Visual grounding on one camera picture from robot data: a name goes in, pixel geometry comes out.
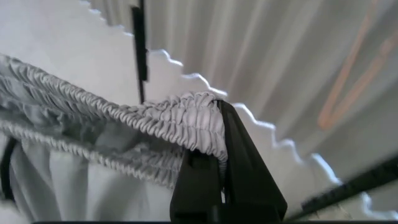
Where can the white curtain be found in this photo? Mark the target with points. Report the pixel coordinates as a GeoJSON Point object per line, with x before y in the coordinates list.
{"type": "Point", "coordinates": [248, 46]}

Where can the pale grey shorts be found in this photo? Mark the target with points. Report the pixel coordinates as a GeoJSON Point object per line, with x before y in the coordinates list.
{"type": "Point", "coordinates": [93, 130]}

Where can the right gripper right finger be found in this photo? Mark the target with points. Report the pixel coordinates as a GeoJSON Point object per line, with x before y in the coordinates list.
{"type": "Point", "coordinates": [248, 174]}

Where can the black clothes rack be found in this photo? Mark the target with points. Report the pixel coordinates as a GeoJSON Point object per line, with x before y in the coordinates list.
{"type": "Point", "coordinates": [140, 46]}

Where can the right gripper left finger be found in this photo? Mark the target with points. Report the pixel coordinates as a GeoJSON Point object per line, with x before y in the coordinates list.
{"type": "Point", "coordinates": [199, 186]}

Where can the pink clothes hanger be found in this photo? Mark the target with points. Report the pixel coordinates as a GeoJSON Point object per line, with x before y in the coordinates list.
{"type": "Point", "coordinates": [341, 79]}

